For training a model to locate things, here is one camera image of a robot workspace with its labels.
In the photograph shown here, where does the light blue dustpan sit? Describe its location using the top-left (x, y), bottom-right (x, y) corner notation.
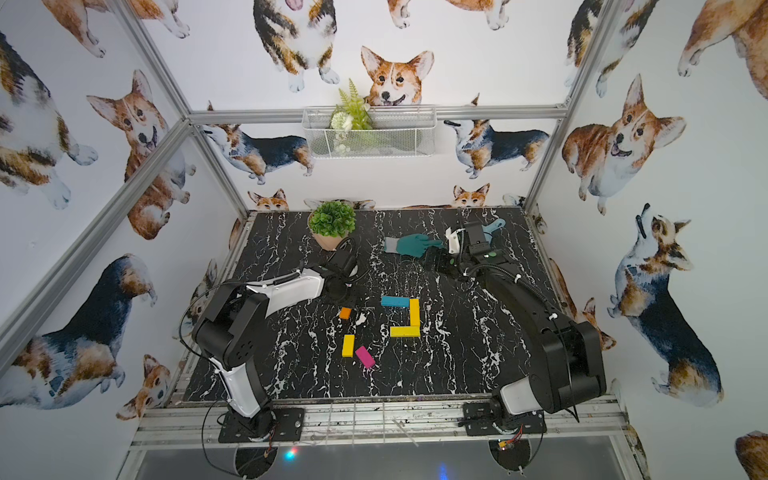
top-left (482, 218), bottom-right (506, 242)

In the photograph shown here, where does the fern and white flower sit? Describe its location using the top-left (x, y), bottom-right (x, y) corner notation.
top-left (330, 80), bottom-right (375, 155)

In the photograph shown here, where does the teal rubber glove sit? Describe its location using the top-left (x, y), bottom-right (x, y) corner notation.
top-left (383, 234), bottom-right (445, 258)

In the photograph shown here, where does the small yellow block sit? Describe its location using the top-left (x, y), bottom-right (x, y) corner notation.
top-left (342, 334), bottom-right (355, 358)

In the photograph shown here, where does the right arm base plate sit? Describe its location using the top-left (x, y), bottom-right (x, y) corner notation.
top-left (458, 401), bottom-right (547, 437)

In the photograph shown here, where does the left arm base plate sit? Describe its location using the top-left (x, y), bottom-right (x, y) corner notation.
top-left (218, 408), bottom-right (306, 444)

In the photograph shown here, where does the cyan long block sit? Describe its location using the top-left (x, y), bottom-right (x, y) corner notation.
top-left (381, 296), bottom-right (411, 308)

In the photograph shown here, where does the white wire basket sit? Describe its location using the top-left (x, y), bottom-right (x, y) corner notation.
top-left (301, 106), bottom-right (437, 159)

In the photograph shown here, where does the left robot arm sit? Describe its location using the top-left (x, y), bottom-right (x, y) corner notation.
top-left (192, 238), bottom-right (362, 442)

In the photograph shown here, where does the magenta block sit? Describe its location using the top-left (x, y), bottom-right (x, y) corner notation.
top-left (355, 346), bottom-right (376, 369)

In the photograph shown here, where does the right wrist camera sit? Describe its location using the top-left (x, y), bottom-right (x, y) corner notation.
top-left (445, 228), bottom-right (465, 256)

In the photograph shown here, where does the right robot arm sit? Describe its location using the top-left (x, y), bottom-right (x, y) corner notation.
top-left (426, 243), bottom-right (607, 430)

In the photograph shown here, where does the yellow long block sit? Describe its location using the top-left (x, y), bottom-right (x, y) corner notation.
top-left (390, 326), bottom-right (420, 338)
top-left (409, 299), bottom-right (421, 328)

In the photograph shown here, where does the green potted plant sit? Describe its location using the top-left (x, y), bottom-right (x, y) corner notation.
top-left (308, 201), bottom-right (356, 251)

